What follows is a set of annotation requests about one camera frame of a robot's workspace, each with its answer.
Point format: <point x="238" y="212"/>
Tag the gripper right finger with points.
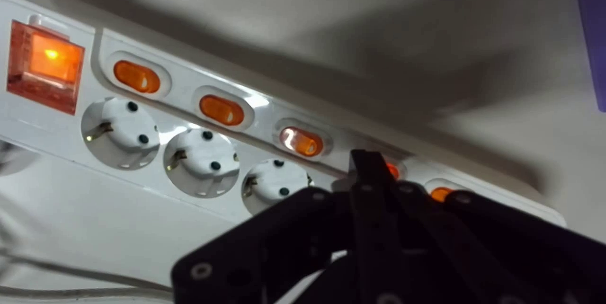
<point x="497" y="247"/>

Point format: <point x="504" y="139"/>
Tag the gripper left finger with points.
<point x="265" y="242"/>

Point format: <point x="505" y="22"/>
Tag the white power strip orange switches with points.
<point x="189" y="91"/>

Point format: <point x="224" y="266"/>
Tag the purple object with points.
<point x="592" y="24"/>

